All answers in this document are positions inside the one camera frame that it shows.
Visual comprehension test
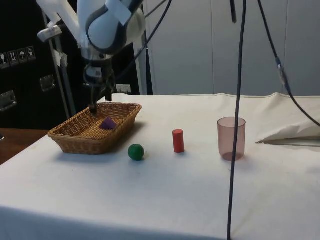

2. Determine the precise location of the black cable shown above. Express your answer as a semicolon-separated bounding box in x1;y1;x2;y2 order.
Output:
229;0;238;24
257;0;320;127
114;0;174;80
226;0;248;240

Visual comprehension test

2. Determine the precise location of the green ball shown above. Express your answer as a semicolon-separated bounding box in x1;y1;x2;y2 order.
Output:
127;143;145;161

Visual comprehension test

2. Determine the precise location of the red cylinder block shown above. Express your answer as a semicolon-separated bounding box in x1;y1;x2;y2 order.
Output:
172;128;186;153

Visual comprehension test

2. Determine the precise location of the silver camera stand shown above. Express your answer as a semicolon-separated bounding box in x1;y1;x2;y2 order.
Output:
36;0;81;121

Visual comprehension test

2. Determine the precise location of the wicker basket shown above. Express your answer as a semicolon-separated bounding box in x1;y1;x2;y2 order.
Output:
47;101;143;155

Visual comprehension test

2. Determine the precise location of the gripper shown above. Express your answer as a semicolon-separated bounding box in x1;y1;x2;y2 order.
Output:
83;62;116;115

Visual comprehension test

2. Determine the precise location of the pale locker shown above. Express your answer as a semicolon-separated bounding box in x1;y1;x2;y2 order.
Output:
211;0;289;96
287;0;320;99
143;0;213;96

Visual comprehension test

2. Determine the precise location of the purple triangular block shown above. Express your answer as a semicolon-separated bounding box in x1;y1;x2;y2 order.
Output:
98;117;118;131

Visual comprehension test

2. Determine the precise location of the see-through pink cup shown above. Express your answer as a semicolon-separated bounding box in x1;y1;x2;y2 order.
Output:
216;116;247;162

